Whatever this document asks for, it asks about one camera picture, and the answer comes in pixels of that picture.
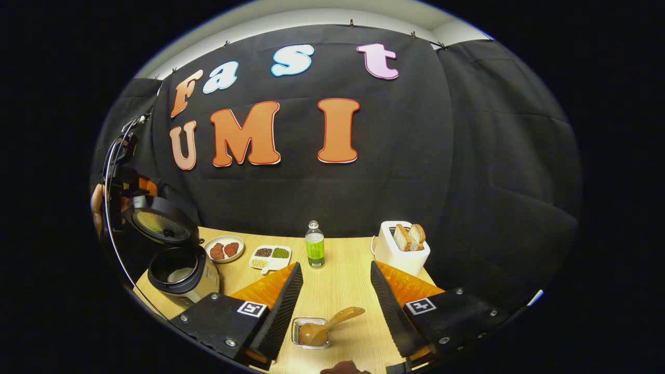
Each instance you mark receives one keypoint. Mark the green label water bottle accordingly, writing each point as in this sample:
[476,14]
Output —
[314,249]

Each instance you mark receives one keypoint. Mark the brown wooden spoon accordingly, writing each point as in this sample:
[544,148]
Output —
[314,332]

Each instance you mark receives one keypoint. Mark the silver black rice cooker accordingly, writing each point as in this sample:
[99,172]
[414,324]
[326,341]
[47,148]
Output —
[200,285]

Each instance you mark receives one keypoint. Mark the pale yellow beans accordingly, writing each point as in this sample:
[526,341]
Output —
[259,263]

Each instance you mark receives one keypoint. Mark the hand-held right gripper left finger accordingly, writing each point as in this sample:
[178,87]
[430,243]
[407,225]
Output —
[280,317]

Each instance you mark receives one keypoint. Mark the red meat slice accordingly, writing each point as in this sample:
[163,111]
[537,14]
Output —
[217,252]
[231,249]

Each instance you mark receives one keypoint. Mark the white toaster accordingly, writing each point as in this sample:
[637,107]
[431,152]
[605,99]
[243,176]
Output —
[397,259]

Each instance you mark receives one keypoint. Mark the black backdrop cloth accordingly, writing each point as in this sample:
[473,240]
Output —
[415,156]

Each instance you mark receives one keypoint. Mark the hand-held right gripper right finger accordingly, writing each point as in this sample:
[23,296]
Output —
[392,311]

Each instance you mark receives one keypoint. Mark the dark brown beans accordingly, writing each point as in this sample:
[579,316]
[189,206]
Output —
[263,252]

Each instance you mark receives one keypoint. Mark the white divided grain dish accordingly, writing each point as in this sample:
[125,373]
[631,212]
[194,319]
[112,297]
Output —
[270,262]

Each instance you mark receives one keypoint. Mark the white round plate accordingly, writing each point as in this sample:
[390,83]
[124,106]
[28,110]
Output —
[224,239]

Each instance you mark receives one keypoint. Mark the green mung beans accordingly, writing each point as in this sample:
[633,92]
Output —
[280,253]

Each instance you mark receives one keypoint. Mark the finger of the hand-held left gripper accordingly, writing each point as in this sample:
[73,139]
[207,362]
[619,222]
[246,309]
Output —
[148,188]

